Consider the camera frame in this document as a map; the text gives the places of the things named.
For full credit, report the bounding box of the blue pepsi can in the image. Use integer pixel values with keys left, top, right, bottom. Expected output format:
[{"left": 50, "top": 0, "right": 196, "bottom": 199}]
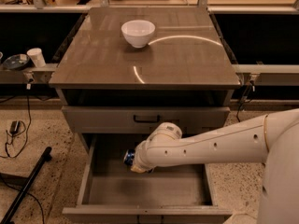
[{"left": 123, "top": 149, "right": 135, "bottom": 166}]

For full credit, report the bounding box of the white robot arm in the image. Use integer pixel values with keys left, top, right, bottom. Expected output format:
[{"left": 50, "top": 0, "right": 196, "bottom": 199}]
[{"left": 124, "top": 109, "right": 299, "bottom": 224}]

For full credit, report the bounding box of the open grey middle drawer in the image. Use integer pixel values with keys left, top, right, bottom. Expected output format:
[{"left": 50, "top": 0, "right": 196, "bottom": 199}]
[{"left": 63, "top": 134, "right": 232, "bottom": 224}]

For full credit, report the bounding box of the closed grey top drawer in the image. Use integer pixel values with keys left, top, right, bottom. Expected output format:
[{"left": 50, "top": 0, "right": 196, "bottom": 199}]
[{"left": 62, "top": 106, "right": 230, "bottom": 134}]

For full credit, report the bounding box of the grey drawer cabinet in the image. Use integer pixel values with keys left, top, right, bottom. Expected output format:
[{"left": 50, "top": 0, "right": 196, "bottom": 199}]
[{"left": 49, "top": 6, "right": 242, "bottom": 224}]

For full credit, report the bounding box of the black power adapter left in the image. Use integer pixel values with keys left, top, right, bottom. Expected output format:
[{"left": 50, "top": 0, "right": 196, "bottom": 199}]
[{"left": 9, "top": 120, "right": 20, "bottom": 134}]

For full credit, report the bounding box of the white ceramic bowl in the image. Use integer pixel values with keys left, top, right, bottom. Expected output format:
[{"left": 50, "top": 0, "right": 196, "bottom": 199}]
[{"left": 121, "top": 20, "right": 155, "bottom": 48}]

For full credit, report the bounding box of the black pole on floor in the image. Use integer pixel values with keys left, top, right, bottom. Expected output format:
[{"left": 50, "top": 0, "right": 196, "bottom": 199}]
[{"left": 1, "top": 147, "right": 52, "bottom": 224}]

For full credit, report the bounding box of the white paper cup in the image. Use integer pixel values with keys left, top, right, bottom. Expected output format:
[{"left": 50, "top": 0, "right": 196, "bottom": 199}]
[{"left": 27, "top": 48, "right": 46, "bottom": 67}]

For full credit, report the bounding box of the dark blue plate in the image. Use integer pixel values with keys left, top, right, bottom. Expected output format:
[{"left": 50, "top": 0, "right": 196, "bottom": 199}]
[{"left": 3, "top": 54, "right": 30, "bottom": 70}]

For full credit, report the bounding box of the black drawer handle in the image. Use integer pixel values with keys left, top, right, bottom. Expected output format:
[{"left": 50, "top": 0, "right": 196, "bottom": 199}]
[{"left": 133, "top": 115, "right": 161, "bottom": 123}]

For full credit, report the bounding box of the black cable left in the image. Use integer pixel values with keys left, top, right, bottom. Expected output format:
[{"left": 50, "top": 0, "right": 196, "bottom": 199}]
[{"left": 0, "top": 84, "right": 33, "bottom": 160}]

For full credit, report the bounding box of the black cable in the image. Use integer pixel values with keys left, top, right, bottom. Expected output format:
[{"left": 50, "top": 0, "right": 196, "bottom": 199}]
[
  {"left": 0, "top": 84, "right": 33, "bottom": 160},
  {"left": 235, "top": 81, "right": 256, "bottom": 123}
]

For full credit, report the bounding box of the black cable right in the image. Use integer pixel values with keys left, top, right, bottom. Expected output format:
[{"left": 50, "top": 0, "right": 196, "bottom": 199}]
[{"left": 235, "top": 81, "right": 256, "bottom": 123}]

